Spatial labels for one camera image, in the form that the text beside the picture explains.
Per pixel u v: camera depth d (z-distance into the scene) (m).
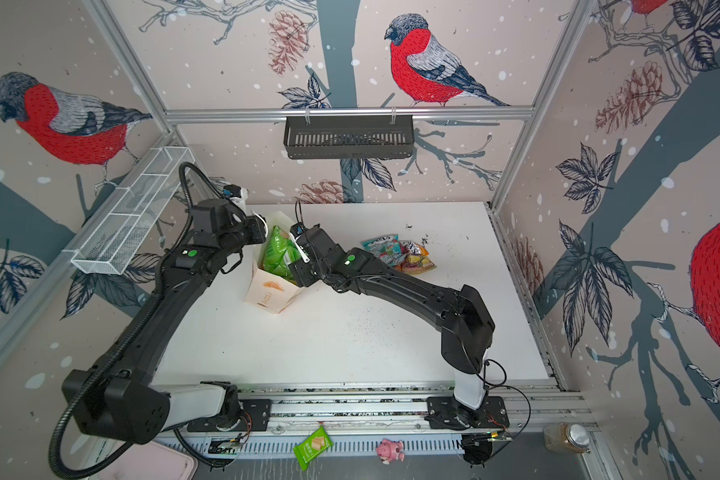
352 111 0.94
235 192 0.66
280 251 0.87
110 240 0.71
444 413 0.73
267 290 0.77
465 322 0.45
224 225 0.60
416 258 0.98
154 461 0.66
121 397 0.38
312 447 0.68
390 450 0.67
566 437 0.63
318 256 0.58
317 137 1.07
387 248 1.01
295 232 0.68
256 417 0.73
